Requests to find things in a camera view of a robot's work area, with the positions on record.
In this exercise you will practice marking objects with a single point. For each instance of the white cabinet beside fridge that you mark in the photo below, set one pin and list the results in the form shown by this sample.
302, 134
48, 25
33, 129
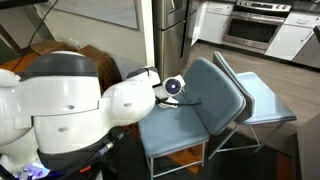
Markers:
215, 23

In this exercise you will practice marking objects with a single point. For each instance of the stainless steel fridge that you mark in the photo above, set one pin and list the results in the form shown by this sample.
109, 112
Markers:
170, 36

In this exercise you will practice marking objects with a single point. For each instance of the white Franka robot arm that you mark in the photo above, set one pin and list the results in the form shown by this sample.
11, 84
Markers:
66, 106

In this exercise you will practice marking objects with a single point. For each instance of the white cabinet beside oven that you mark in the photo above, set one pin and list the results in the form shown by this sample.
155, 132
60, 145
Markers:
291, 36

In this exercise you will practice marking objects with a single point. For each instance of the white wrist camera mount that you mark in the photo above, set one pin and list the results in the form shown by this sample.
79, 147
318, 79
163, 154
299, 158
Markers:
167, 102

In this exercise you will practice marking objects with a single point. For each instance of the blue padded chair with mug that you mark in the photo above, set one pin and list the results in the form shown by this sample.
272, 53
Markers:
173, 130

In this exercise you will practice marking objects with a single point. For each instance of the stainless steel oven range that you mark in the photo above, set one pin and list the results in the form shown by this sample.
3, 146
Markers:
253, 28

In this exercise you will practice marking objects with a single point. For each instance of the blue padded empty chair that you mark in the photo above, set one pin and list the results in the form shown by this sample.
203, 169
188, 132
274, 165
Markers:
263, 100

